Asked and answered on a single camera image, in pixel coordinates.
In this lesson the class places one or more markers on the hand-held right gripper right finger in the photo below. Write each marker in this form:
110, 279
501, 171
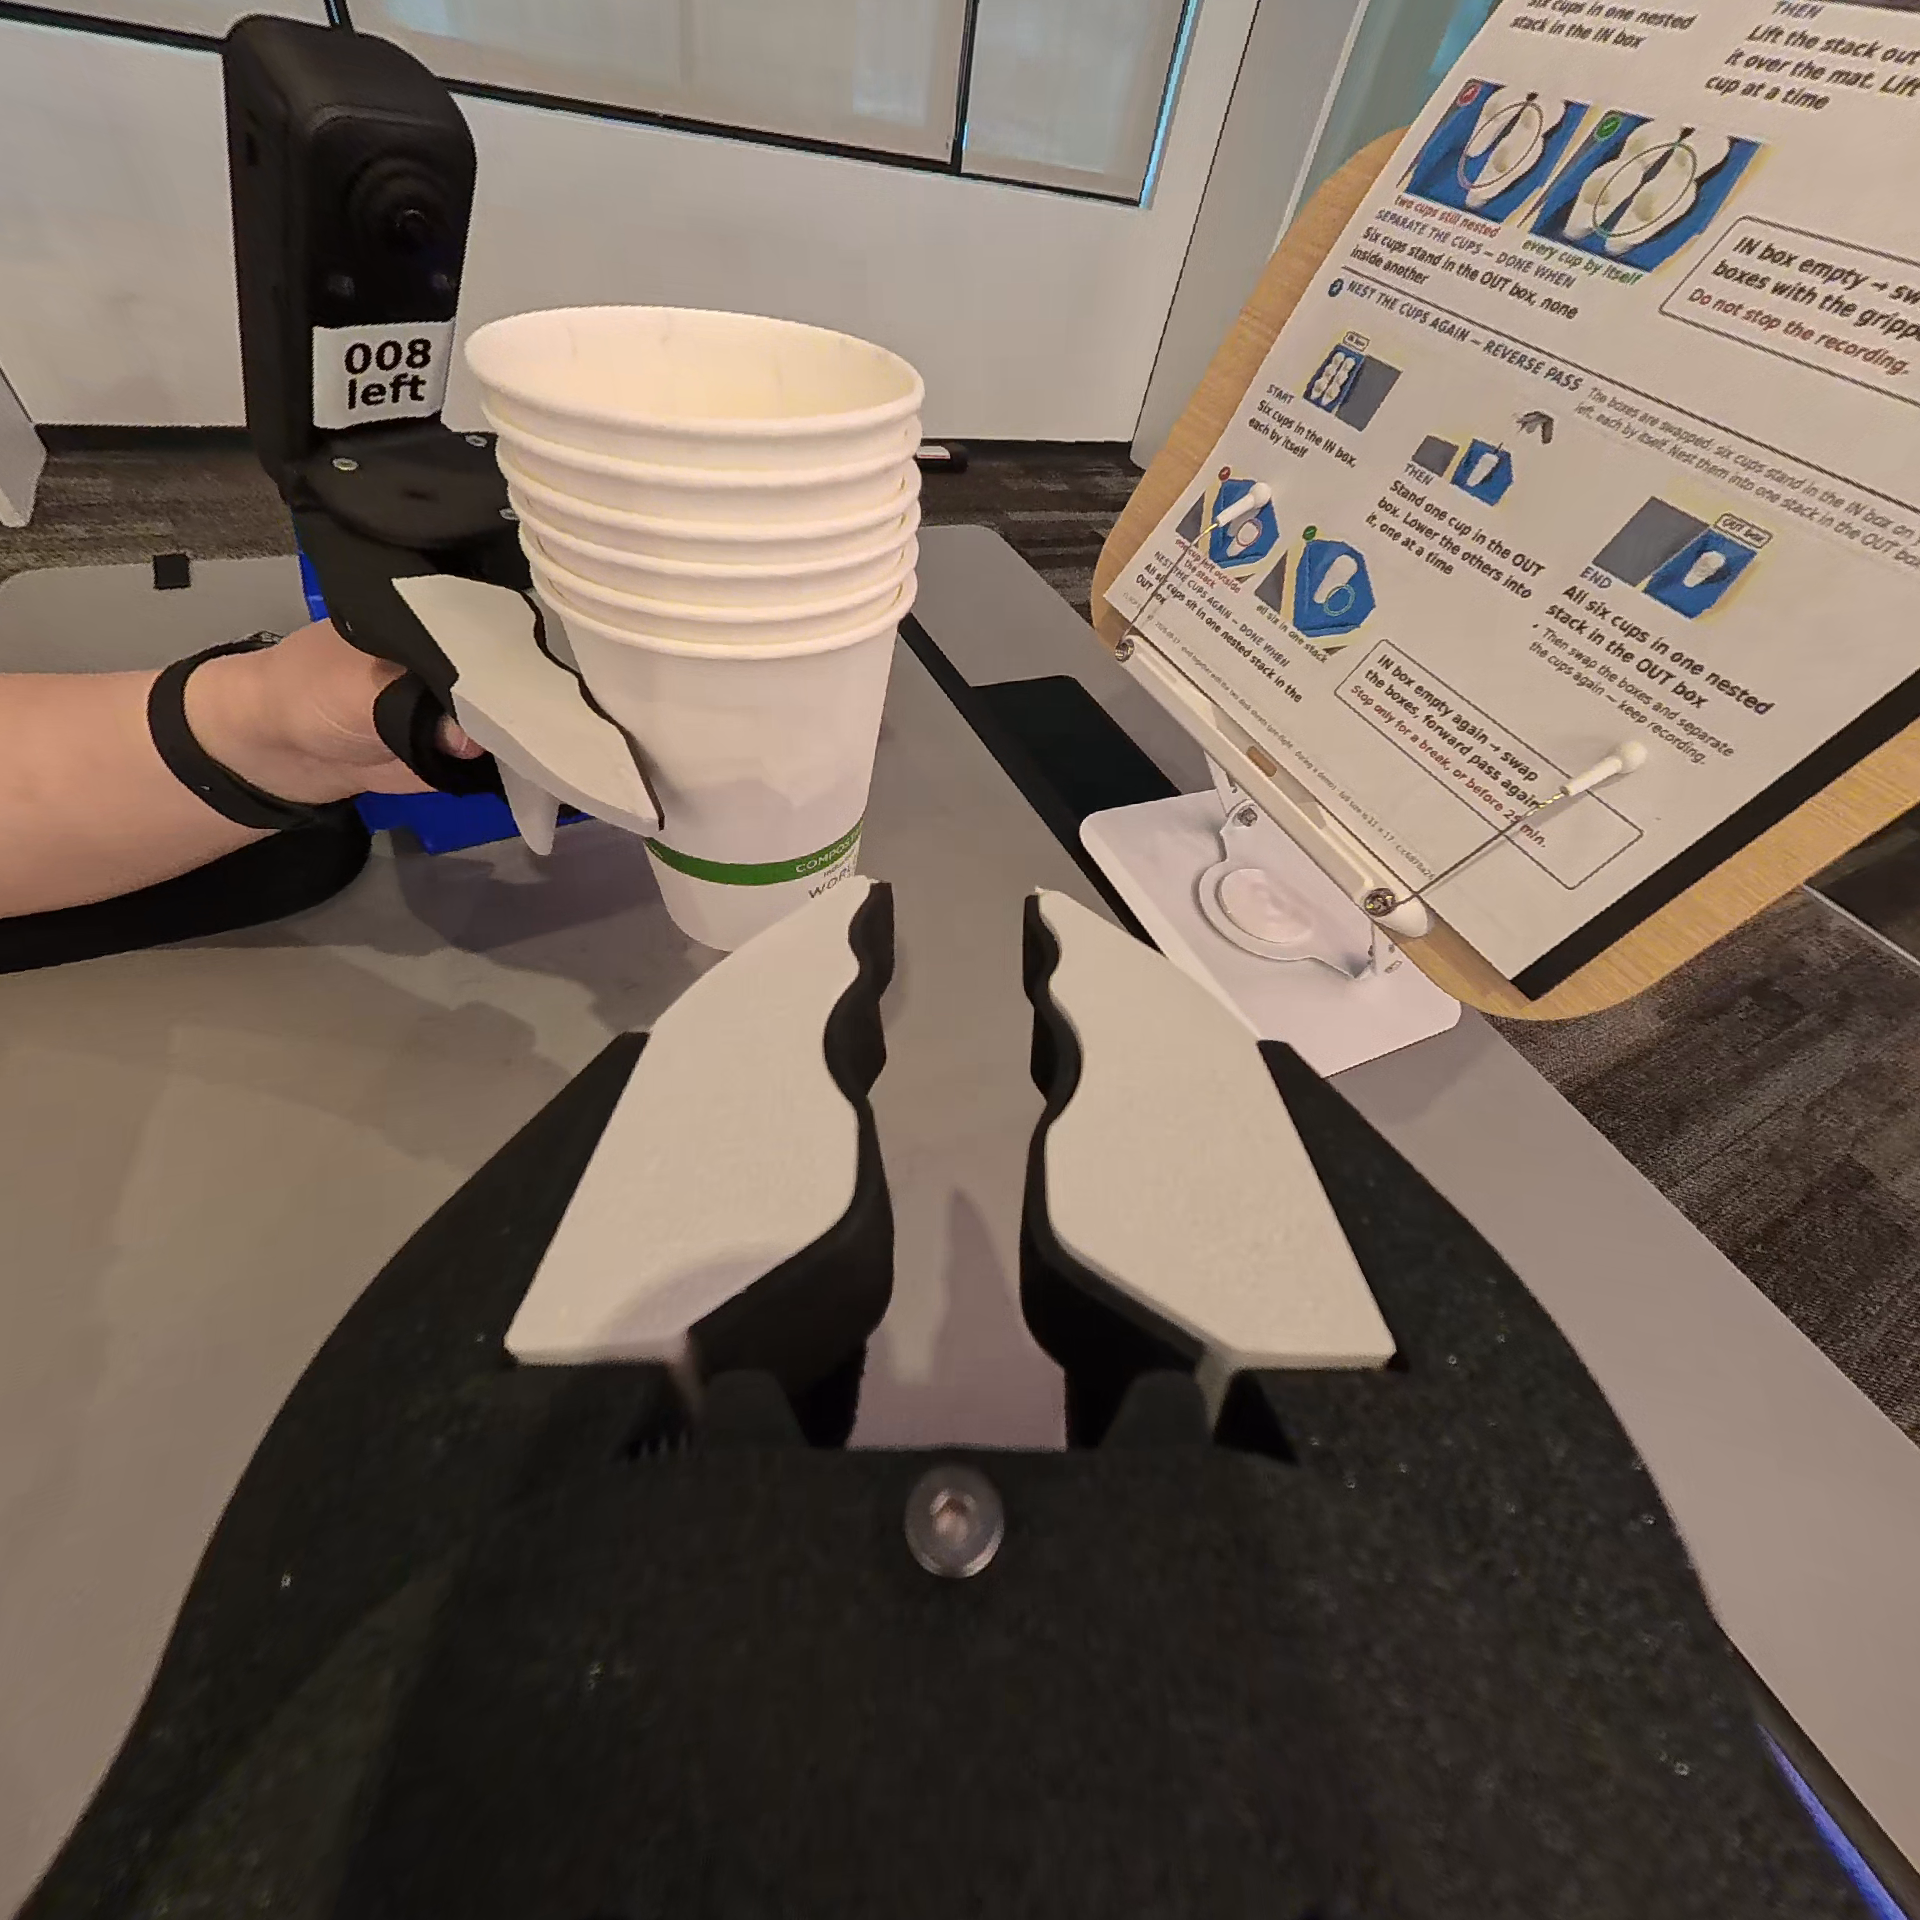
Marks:
1201, 1201

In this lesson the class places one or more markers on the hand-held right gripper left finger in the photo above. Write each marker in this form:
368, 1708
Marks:
708, 1201

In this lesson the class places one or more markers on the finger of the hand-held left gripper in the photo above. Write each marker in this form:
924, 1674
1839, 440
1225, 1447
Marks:
540, 707

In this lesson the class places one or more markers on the stack of nested white cups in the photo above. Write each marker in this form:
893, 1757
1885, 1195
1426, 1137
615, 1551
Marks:
736, 602

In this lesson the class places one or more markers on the person's left forearm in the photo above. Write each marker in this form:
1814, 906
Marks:
77, 796

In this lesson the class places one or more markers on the person's left hand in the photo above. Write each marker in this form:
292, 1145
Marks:
301, 707

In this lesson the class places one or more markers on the white board stand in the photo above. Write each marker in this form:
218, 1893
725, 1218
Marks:
1201, 931

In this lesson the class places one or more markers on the black wristband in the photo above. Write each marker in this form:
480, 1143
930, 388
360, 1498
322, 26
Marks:
212, 749

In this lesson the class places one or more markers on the wooden instruction board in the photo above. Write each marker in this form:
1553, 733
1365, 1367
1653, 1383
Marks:
1592, 450

